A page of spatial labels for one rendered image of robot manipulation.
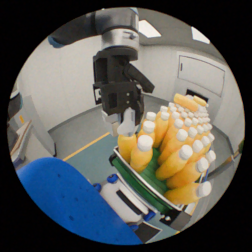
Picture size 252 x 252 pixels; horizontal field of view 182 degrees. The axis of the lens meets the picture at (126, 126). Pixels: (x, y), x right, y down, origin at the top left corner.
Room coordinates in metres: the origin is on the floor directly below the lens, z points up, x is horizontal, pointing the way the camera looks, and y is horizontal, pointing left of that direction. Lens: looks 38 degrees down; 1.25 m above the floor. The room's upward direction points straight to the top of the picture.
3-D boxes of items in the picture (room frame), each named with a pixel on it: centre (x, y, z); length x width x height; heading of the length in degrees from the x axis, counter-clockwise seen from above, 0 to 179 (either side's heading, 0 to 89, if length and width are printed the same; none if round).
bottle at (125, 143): (0.18, 0.00, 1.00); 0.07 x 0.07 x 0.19
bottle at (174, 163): (0.08, -0.17, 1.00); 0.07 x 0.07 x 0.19
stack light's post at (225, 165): (-0.07, -0.54, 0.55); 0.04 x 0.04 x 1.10; 38
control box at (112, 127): (0.33, 0.01, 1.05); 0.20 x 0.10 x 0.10; 128
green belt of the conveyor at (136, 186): (0.51, -0.68, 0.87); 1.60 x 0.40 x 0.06; 128
